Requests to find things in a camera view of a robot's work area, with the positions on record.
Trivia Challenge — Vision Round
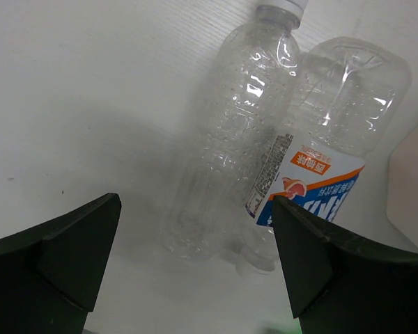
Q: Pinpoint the clear unlabelled plastic bottle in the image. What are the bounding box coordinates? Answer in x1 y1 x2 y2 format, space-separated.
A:
160 1 307 260

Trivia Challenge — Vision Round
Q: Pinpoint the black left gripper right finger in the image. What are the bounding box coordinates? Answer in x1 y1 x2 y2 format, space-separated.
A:
272 196 418 333

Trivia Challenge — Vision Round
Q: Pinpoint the clear bottle white-blue label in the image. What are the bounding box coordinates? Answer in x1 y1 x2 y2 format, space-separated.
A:
235 37 412 282

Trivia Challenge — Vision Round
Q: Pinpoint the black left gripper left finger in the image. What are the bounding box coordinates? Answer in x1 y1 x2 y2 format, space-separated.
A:
0 193 121 333

